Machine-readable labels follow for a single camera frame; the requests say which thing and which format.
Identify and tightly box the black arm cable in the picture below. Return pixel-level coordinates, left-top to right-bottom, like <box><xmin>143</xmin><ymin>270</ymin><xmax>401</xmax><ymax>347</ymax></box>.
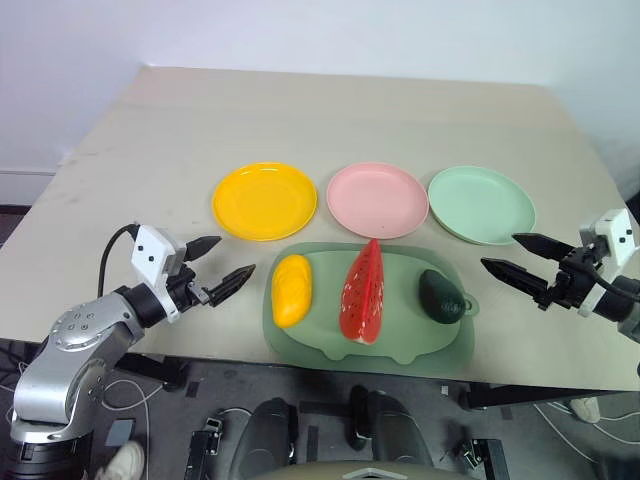
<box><xmin>587</xmin><ymin>246</ymin><xmax>640</xmax><ymax>303</ymax></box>
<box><xmin>96</xmin><ymin>223</ymin><xmax>139</xmax><ymax>298</ymax></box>

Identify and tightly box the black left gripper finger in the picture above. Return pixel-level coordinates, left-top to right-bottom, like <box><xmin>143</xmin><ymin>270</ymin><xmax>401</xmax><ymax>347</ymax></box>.
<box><xmin>182</xmin><ymin>235</ymin><xmax>223</xmax><ymax>262</ymax></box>
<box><xmin>207</xmin><ymin>264</ymin><xmax>257</xmax><ymax>308</ymax></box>

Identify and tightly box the dark rounded right leg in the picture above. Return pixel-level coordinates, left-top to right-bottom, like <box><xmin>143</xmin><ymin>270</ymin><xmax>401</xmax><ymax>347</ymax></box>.
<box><xmin>347</xmin><ymin>384</ymin><xmax>434</xmax><ymax>469</ymax></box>

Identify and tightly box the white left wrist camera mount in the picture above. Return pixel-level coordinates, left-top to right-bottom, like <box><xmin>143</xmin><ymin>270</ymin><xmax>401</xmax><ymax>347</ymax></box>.
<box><xmin>130</xmin><ymin>224</ymin><xmax>187</xmax><ymax>323</ymax></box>

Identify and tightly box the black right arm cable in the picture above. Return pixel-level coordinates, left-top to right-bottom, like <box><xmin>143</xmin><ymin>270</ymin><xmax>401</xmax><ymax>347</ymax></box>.
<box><xmin>587</xmin><ymin>246</ymin><xmax>640</xmax><ymax>303</ymax></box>

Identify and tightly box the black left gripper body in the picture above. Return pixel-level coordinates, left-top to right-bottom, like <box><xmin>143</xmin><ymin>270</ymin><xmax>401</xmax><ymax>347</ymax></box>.
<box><xmin>164</xmin><ymin>259</ymin><xmax>218</xmax><ymax>313</ymax></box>

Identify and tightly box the red watermelon slice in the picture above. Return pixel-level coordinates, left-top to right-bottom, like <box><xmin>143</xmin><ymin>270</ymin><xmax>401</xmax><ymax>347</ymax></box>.
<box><xmin>338</xmin><ymin>238</ymin><xmax>386</xmax><ymax>346</ymax></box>

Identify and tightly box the pink plate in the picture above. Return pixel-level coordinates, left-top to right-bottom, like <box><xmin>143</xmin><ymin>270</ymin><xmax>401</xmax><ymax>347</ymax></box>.
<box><xmin>326</xmin><ymin>161</ymin><xmax>430</xmax><ymax>239</ymax></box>

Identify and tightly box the yellow mango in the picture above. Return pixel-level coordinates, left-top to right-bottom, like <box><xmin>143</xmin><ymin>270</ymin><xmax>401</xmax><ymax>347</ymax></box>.
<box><xmin>271</xmin><ymin>253</ymin><xmax>314</xmax><ymax>329</ymax></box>

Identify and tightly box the dark green avocado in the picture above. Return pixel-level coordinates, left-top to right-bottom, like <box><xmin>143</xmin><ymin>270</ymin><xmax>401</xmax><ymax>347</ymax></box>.
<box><xmin>417</xmin><ymin>269</ymin><xmax>466</xmax><ymax>325</ymax></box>

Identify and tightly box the green cutting board tray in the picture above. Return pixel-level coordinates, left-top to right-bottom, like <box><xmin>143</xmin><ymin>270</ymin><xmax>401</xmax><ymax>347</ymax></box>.
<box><xmin>262</xmin><ymin>241</ymin><xmax>482</xmax><ymax>366</ymax></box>

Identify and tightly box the yellow plate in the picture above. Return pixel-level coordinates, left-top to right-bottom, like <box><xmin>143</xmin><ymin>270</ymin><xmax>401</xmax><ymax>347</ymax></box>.
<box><xmin>212</xmin><ymin>161</ymin><xmax>319</xmax><ymax>242</ymax></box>

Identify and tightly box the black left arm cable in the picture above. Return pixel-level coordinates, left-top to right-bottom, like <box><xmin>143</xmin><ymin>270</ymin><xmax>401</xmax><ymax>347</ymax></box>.
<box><xmin>96</xmin><ymin>223</ymin><xmax>139</xmax><ymax>298</ymax></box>

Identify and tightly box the white shoe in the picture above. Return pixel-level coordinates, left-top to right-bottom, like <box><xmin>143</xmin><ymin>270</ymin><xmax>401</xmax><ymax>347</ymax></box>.
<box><xmin>570</xmin><ymin>397</ymin><xmax>600</xmax><ymax>424</ymax></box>
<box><xmin>94</xmin><ymin>439</ymin><xmax>147</xmax><ymax>480</ymax></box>

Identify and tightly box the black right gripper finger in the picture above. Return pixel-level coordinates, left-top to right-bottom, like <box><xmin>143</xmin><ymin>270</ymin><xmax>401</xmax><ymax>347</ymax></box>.
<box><xmin>512</xmin><ymin>232</ymin><xmax>576</xmax><ymax>261</ymax></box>
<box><xmin>480</xmin><ymin>257</ymin><xmax>553</xmax><ymax>301</ymax></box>

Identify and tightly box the green plate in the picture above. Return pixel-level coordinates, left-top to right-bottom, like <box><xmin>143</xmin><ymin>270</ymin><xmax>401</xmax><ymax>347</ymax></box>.
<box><xmin>427</xmin><ymin>165</ymin><xmax>537</xmax><ymax>247</ymax></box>

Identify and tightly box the white floor cable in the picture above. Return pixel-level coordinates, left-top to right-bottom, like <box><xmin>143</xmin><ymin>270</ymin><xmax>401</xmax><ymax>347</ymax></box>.
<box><xmin>532</xmin><ymin>401</ymin><xmax>640</xmax><ymax>451</ymax></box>
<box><xmin>92</xmin><ymin>377</ymin><xmax>166</xmax><ymax>451</ymax></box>

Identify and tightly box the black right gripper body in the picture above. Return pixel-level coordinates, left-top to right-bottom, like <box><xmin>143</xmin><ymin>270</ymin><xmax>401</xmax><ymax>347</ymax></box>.
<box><xmin>532</xmin><ymin>244</ymin><xmax>611</xmax><ymax>312</ymax></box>

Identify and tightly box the dark rounded leg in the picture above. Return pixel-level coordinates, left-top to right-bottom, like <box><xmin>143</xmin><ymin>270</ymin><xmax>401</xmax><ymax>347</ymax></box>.
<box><xmin>347</xmin><ymin>384</ymin><xmax>434</xmax><ymax>469</ymax></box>
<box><xmin>230</xmin><ymin>397</ymin><xmax>299</xmax><ymax>480</ymax></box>

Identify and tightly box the dark rounded left leg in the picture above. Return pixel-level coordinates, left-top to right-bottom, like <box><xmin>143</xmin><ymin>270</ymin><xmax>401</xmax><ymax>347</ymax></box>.
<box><xmin>230</xmin><ymin>397</ymin><xmax>299</xmax><ymax>480</ymax></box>

